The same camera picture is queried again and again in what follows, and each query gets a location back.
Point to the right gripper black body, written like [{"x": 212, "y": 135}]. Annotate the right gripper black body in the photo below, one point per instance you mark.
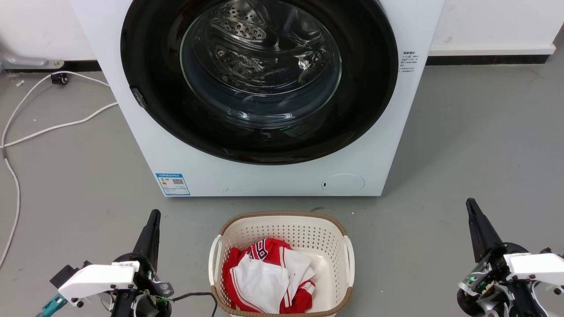
[{"x": 498, "y": 304}]

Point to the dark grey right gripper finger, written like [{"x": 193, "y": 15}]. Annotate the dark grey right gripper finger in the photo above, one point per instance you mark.
[
  {"x": 475, "y": 233},
  {"x": 487, "y": 233}
]

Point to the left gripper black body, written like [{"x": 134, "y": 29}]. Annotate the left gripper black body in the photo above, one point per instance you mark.
[{"x": 150, "y": 304}]

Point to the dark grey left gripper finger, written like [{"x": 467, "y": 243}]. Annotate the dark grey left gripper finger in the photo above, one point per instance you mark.
[
  {"x": 146, "y": 242},
  {"x": 156, "y": 242}
]

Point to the black round washer door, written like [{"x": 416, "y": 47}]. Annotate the black round washer door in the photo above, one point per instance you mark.
[{"x": 154, "y": 66}]

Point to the white front-load washing machine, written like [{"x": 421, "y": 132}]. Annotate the white front-load washing machine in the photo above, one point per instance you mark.
[{"x": 264, "y": 180}]

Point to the white right wrist housing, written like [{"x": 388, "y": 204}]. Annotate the white right wrist housing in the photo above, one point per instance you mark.
[{"x": 537, "y": 266}]

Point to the white wrist housing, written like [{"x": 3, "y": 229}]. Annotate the white wrist housing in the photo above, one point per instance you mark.
[
  {"x": 97, "y": 279},
  {"x": 537, "y": 266}
]

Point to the white left wrist housing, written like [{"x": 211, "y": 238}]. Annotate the white left wrist housing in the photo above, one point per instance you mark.
[{"x": 97, "y": 279}]

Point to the blue energy label sticker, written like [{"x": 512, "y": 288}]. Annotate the blue energy label sticker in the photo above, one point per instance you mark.
[{"x": 172, "y": 185}]

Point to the red and white jersey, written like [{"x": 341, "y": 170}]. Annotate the red and white jersey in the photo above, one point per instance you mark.
[{"x": 260, "y": 281}]

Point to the round white filter cover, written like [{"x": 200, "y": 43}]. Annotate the round white filter cover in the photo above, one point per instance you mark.
[{"x": 343, "y": 185}]

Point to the cream plastic laundry basket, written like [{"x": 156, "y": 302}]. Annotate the cream plastic laundry basket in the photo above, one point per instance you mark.
[{"x": 326, "y": 246}]

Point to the small printed text label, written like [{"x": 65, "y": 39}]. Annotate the small printed text label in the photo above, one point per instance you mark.
[{"x": 407, "y": 61}]

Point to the small black caster wheel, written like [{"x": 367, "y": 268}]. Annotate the small black caster wheel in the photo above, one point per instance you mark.
[{"x": 59, "y": 79}]

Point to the stainless steel washer drum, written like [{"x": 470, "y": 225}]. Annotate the stainless steel washer drum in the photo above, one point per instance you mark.
[{"x": 246, "y": 53}]

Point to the grey metal floor bracket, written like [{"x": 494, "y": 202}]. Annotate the grey metal floor bracket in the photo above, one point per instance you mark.
[{"x": 22, "y": 60}]

